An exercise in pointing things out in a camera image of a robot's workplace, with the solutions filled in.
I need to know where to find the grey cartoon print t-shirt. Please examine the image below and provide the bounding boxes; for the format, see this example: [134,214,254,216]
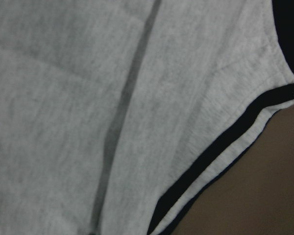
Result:
[0,0,294,235]

